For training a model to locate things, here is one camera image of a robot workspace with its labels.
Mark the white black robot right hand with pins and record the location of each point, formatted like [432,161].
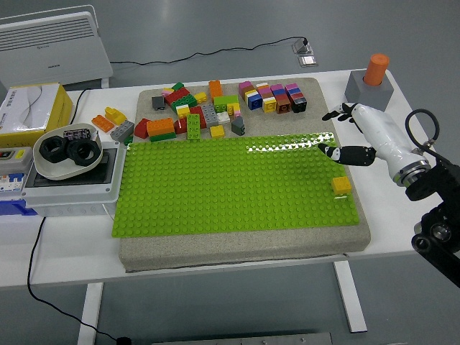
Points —
[377,133]

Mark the yellow square toy brick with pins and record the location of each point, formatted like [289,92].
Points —
[217,131]
[341,185]

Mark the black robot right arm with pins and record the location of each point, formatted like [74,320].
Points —
[440,223]

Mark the small pink toy brick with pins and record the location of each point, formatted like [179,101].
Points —
[237,113]

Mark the green studded baseplate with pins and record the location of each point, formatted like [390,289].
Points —
[223,187]

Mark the long orange toy brick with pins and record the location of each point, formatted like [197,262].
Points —
[215,88]

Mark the long grey toy brick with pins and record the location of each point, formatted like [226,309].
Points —
[209,114]

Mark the small yellow toy brick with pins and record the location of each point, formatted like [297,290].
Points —
[200,97]

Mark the red square toy brick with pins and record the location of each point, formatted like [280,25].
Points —
[197,110]

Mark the long green toy brick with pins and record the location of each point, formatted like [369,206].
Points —
[194,126]

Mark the white yellow toy brick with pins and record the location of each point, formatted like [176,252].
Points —
[183,111]

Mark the red sloped toy brick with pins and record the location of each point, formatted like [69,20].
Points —
[179,126]
[141,128]

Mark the long red toy brick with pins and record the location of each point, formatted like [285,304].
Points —
[178,95]

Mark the small green toy brick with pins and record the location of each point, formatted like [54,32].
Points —
[177,86]

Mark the green flat toy plate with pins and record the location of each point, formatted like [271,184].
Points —
[163,137]

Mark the large orange toy brick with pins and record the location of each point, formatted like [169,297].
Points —
[160,126]

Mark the tiny green toy piece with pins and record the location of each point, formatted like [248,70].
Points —
[128,140]

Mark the light grey toy brick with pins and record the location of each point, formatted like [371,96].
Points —
[122,131]

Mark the yellow sloped toy brick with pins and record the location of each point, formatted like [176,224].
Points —
[114,114]

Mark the orange flat toy brick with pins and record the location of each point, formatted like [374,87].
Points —
[102,123]

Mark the grey cube holder block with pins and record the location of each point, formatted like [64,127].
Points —
[366,93]

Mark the orange cylinder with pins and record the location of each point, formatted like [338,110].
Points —
[375,70]

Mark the brick stack with black end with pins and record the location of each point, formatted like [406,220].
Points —
[295,97]

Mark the closed metal floor plate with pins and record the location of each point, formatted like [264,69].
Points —
[308,61]

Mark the brick stack with brown end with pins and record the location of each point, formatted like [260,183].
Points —
[280,98]

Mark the open metal floor socket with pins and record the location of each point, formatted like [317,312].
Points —
[300,47]

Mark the brick stack with yellow end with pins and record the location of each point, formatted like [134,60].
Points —
[266,97]

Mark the brick stack with blue end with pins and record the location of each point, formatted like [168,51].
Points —
[249,94]

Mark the dark grey sloped brick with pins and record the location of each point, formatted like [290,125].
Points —
[238,125]

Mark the yellow brick with studs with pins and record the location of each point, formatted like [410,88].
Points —
[233,107]

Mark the lime green long brick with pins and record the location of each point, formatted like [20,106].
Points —
[225,100]

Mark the white table leg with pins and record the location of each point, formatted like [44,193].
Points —
[90,312]
[350,298]

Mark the grey-brown foam mat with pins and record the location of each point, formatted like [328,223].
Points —
[230,249]

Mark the dark green long brick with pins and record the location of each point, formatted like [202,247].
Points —
[185,101]

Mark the yellow pink small brick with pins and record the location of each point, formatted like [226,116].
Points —
[167,90]

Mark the dark grey square brick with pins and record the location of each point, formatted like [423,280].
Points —
[158,102]

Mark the large black hex nut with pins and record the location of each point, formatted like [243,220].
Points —
[83,152]
[54,149]

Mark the small black purple component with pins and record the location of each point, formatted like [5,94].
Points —
[76,133]

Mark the grey electrical junction box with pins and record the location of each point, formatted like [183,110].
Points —
[72,196]

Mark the white shallow bowl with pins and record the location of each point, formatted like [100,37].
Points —
[61,171]

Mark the white panel heater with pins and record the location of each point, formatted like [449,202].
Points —
[50,46]

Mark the yellow tissue box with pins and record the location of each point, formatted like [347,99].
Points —
[28,108]

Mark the grey circuit breaker box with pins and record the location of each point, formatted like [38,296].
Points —
[14,167]

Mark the blue plastic bin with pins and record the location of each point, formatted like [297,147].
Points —
[14,208]

